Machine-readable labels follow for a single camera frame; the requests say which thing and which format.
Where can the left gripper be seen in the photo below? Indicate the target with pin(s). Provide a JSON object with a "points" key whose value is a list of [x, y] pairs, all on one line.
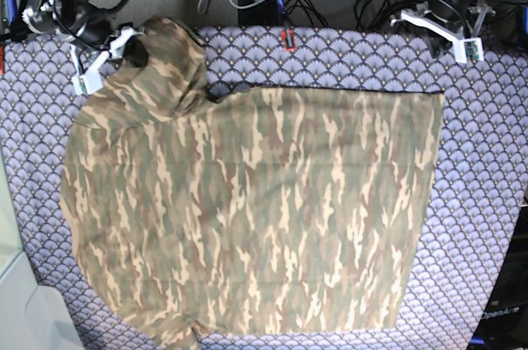
{"points": [[437, 45]]}

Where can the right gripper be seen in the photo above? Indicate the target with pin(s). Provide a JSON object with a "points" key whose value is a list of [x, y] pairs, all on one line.
{"points": [[125, 44]]}

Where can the camouflage T-shirt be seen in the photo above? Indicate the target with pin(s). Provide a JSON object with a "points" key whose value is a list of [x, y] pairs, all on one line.
{"points": [[276, 210]]}

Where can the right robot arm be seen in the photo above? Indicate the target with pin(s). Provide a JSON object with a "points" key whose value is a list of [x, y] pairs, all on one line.
{"points": [[86, 28]]}

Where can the fan pattern tablecloth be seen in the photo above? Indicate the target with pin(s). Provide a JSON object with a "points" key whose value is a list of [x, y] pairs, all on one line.
{"points": [[481, 174]]}

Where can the black box under table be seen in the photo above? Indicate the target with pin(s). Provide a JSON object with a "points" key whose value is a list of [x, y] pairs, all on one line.
{"points": [[264, 14]]}

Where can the red black clamp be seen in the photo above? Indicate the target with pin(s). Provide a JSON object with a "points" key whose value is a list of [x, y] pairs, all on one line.
{"points": [[288, 39]]}

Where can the white plastic bin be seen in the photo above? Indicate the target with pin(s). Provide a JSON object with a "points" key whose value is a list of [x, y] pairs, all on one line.
{"points": [[32, 316]]}

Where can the black OpenArm case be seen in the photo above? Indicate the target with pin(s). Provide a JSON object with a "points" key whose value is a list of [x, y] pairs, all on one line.
{"points": [[503, 324]]}

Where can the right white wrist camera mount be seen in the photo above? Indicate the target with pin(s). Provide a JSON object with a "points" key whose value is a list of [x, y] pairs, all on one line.
{"points": [[88, 81]]}

